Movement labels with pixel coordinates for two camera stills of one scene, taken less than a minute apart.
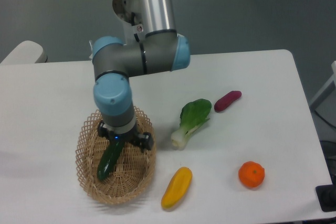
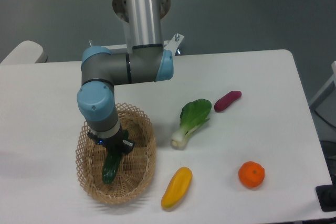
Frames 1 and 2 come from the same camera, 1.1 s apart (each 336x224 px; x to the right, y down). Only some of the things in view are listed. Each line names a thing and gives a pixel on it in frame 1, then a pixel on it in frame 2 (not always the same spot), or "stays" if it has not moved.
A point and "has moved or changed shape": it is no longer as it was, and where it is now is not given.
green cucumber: (110, 158) has moved or changed shape
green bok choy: (193, 115) stays
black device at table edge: (326, 195) stays
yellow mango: (177, 188) stays
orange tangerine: (251, 174) stays
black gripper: (144, 140) -> (115, 141)
